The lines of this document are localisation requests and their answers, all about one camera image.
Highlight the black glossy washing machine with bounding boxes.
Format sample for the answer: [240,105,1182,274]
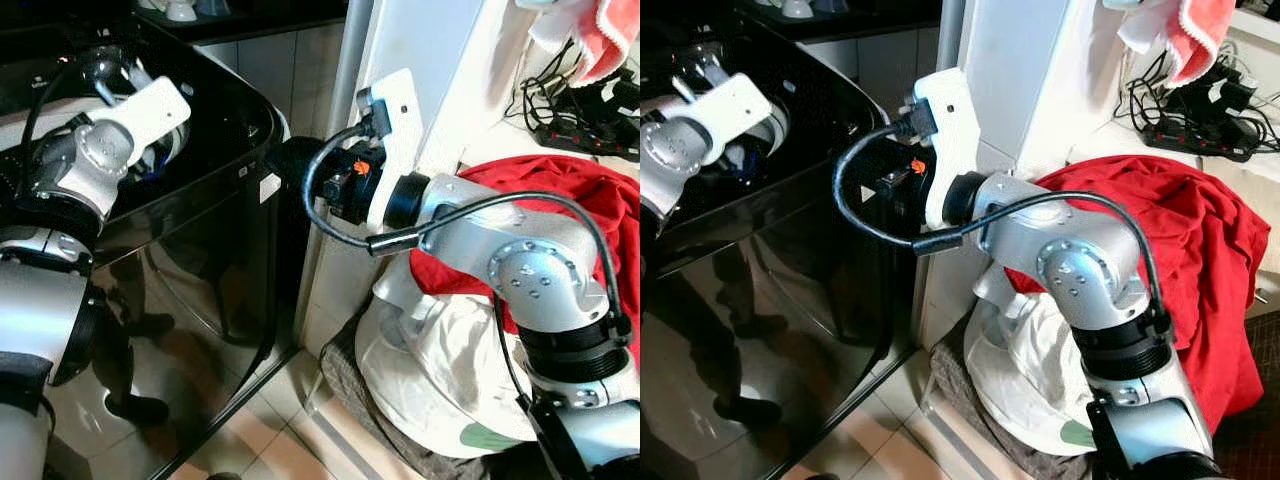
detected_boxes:
[640,10,917,480]
[0,15,307,480]

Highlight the grey vertical pipe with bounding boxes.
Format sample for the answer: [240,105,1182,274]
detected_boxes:
[934,0,969,73]
[328,0,377,133]

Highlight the white cabinet side panel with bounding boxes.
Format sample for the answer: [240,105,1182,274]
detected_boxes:
[912,0,1113,351]
[298,0,536,353]

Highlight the black power strip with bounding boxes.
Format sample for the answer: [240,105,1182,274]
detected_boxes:
[1143,113,1259,163]
[535,115,641,163]

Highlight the red garment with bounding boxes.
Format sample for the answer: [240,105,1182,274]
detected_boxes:
[1005,155,1272,437]
[410,155,641,363]

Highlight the pink towel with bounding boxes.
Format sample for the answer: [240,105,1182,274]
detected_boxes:
[1165,0,1239,88]
[570,0,641,88]

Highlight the grey laundry basket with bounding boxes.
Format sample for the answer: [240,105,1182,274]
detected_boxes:
[320,318,549,480]
[925,338,1101,480]

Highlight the white garment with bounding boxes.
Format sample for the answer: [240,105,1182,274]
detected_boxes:
[965,262,1101,453]
[355,255,543,461]

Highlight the white cloth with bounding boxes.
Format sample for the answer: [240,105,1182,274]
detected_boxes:
[1103,0,1183,56]
[515,0,593,58]

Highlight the dark woven mat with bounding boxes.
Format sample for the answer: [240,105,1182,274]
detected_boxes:
[1212,308,1280,480]

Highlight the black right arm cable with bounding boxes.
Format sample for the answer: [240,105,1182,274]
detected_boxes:
[302,105,633,341]
[832,105,1173,336]

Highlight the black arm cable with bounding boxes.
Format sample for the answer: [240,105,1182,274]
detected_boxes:
[302,105,633,341]
[15,55,113,206]
[832,105,1173,336]

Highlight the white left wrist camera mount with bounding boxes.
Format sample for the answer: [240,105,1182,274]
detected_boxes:
[92,75,192,166]
[688,73,788,166]

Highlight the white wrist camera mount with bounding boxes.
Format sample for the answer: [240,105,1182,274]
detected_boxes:
[912,67,986,231]
[688,73,788,166]
[355,68,423,229]
[92,75,192,166]

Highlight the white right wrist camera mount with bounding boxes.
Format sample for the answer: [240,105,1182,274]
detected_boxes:
[912,67,986,231]
[355,68,423,229]

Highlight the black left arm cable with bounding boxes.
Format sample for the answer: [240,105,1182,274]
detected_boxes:
[15,55,113,206]

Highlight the tangled black power cords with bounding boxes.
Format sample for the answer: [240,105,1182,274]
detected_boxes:
[505,38,641,131]
[1122,45,1259,131]

